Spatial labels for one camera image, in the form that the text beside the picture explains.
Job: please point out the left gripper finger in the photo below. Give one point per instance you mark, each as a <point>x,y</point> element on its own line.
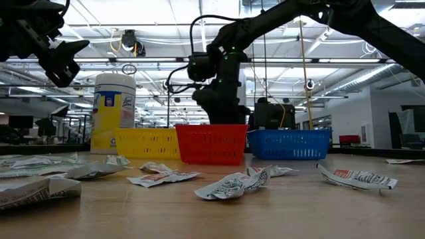
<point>64,63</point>

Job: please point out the red-print ointment packet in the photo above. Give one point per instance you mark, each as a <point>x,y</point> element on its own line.
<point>154,167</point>
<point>159,179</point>
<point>358,179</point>
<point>229,187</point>
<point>282,171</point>

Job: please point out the alcohol wipe packet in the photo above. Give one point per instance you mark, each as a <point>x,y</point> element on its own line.
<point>36,192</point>
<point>96,170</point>
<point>43,163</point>
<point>405,161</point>

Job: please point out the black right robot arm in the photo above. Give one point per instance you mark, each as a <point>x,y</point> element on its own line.
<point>365,20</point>

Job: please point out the red plastic basket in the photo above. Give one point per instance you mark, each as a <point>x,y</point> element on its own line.
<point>212,127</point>

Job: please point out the black monitor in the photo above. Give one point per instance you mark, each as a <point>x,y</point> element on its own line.
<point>272,116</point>

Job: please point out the disinfecting wipes canister white lid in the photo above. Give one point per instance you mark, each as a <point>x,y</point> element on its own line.
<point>113,113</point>

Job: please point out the blue plastic basket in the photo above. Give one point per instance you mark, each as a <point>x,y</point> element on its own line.
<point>289,132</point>

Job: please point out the yellow plastic basket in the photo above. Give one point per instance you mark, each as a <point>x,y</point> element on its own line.
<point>146,131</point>

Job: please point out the red bin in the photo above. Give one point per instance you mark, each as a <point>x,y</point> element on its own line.
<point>349,138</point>

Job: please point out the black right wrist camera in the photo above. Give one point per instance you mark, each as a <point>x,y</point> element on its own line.
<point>201,68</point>

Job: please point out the dark wall screen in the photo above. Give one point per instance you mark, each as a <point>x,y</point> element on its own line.
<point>395,132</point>

